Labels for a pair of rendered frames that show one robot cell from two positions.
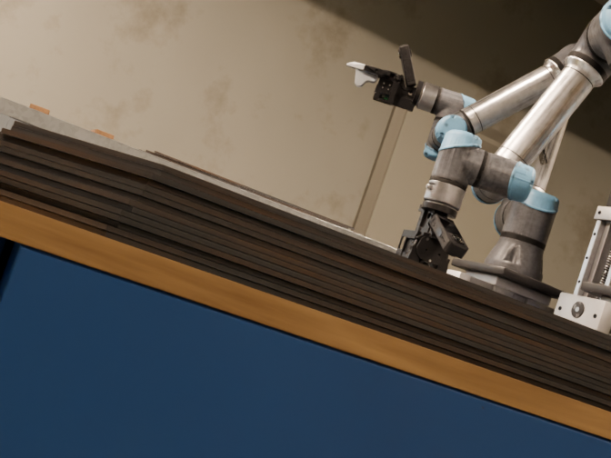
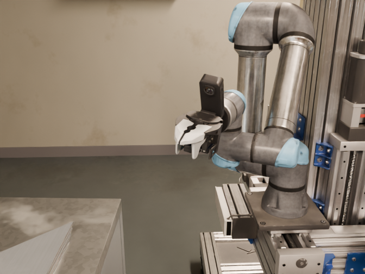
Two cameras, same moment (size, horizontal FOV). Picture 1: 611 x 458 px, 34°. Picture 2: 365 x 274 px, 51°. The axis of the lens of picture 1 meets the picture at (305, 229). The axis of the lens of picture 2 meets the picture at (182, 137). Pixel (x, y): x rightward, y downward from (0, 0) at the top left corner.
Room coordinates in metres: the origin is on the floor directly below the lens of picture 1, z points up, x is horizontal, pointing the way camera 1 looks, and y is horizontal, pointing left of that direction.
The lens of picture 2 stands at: (2.38, 0.64, 1.70)
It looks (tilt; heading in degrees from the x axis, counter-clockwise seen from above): 20 degrees down; 293
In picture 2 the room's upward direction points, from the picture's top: straight up
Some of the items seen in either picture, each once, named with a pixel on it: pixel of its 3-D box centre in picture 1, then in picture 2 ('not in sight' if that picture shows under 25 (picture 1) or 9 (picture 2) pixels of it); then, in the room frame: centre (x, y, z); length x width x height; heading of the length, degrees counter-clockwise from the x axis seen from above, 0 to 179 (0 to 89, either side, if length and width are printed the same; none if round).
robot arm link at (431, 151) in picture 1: (442, 139); (232, 145); (2.62, -0.27, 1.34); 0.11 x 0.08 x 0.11; 0
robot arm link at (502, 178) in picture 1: (502, 178); not in sight; (1.96, -0.34, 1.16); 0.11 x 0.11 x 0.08; 88
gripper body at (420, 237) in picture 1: (428, 235); not in sight; (1.95, -0.23, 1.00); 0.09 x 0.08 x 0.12; 21
